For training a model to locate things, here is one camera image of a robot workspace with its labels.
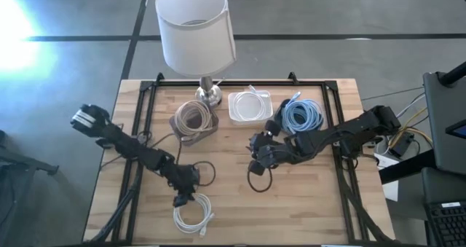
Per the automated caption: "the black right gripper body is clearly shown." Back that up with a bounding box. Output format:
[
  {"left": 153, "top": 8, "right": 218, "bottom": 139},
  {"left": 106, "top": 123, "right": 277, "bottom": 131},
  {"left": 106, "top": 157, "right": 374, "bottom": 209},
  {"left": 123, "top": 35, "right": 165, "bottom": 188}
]
[{"left": 249, "top": 132, "right": 296, "bottom": 166}]

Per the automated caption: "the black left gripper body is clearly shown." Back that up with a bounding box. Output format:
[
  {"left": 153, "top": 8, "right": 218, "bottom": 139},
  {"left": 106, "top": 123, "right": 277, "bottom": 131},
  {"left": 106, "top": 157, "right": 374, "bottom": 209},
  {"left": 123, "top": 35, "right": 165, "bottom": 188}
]
[{"left": 165, "top": 162, "right": 201, "bottom": 197}]

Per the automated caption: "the white HDMI cable coil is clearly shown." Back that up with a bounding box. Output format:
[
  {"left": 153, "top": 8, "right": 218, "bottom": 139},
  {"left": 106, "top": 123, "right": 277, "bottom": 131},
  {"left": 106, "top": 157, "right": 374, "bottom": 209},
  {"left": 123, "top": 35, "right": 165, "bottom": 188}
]
[
  {"left": 232, "top": 85, "right": 272, "bottom": 121},
  {"left": 172, "top": 192, "right": 216, "bottom": 240}
]

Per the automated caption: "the light blue HDMI cable coil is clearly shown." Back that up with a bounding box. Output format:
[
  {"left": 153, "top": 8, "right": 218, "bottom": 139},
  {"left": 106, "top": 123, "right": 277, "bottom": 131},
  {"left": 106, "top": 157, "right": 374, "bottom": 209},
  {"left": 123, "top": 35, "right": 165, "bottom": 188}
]
[
  {"left": 283, "top": 100, "right": 324, "bottom": 134},
  {"left": 282, "top": 91, "right": 325, "bottom": 135}
]

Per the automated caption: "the thick beige HDMI cable coil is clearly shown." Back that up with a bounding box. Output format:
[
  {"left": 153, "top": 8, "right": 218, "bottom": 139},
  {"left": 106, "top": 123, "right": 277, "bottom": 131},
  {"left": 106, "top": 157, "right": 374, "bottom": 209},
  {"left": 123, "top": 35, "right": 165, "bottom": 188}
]
[
  {"left": 175, "top": 101, "right": 213, "bottom": 136},
  {"left": 173, "top": 99, "right": 215, "bottom": 137}
]

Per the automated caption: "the white plastic bin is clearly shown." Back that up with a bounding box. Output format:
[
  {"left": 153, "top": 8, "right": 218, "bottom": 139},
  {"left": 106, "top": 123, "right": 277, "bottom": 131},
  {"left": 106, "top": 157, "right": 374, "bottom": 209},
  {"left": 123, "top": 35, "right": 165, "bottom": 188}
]
[{"left": 227, "top": 89, "right": 275, "bottom": 127}]

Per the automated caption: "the translucent grey plastic bin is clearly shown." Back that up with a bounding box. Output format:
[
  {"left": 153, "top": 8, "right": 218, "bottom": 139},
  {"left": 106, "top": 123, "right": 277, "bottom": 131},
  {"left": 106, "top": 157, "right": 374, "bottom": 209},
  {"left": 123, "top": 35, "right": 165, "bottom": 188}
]
[{"left": 168, "top": 104, "right": 220, "bottom": 147}]

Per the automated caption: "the silver table lamp white shade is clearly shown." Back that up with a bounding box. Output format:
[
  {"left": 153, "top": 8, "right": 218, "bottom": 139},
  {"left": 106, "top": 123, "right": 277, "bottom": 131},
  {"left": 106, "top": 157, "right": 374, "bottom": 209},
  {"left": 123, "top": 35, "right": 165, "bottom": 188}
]
[{"left": 154, "top": 0, "right": 237, "bottom": 109}]

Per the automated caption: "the black floor stand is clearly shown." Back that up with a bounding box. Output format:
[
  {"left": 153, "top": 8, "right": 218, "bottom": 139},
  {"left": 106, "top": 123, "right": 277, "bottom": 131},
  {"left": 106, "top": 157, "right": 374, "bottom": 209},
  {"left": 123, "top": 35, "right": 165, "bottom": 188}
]
[{"left": 0, "top": 130, "right": 60, "bottom": 247}]

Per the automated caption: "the grey laptop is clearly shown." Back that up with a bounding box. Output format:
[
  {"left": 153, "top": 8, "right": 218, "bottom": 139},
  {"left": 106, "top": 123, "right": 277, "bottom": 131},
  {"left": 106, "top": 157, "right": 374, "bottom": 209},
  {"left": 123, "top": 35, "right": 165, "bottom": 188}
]
[{"left": 422, "top": 71, "right": 466, "bottom": 176}]

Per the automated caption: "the black keyboard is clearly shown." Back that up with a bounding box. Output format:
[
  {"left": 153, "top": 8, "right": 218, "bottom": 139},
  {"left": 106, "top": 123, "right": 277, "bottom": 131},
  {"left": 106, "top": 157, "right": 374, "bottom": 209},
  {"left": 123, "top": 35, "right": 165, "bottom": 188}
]
[{"left": 424, "top": 200, "right": 466, "bottom": 247}]

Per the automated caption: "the black wrist camera cable loop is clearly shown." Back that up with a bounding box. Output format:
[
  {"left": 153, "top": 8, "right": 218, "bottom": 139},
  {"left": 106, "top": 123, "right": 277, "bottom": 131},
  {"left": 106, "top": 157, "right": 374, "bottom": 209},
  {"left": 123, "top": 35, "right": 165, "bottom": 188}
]
[
  {"left": 191, "top": 160, "right": 217, "bottom": 187},
  {"left": 247, "top": 168, "right": 273, "bottom": 194}
]

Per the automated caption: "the black metal table frame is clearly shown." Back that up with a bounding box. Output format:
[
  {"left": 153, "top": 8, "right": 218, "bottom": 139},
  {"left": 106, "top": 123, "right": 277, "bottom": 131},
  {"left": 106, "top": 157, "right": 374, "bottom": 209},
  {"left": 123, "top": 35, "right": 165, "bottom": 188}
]
[{"left": 87, "top": 71, "right": 398, "bottom": 247}]

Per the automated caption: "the yellow and white wire bundle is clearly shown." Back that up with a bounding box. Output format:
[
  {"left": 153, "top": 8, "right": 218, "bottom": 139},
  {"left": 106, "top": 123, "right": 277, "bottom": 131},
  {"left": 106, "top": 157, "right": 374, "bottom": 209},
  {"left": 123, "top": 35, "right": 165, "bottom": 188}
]
[{"left": 374, "top": 92, "right": 434, "bottom": 160}]

